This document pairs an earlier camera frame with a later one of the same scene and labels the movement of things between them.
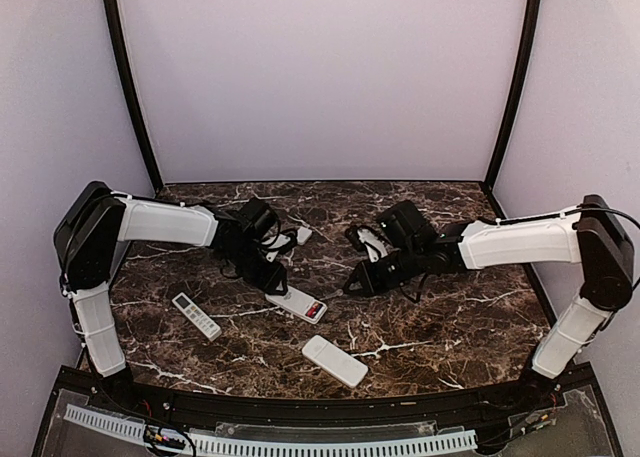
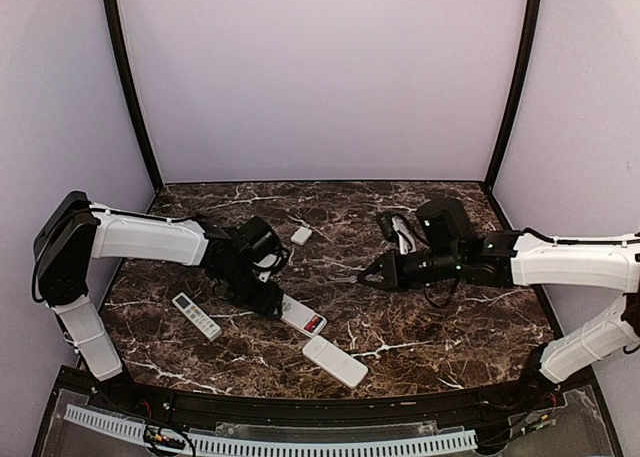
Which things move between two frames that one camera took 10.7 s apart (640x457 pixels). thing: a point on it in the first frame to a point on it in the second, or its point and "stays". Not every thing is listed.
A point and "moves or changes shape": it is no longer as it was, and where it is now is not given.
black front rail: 210,406 stays
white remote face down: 335,361 stays
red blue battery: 314,309 to 314,322
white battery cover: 302,234 stays
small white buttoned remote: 197,315 stays
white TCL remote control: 300,304 moves or changes shape
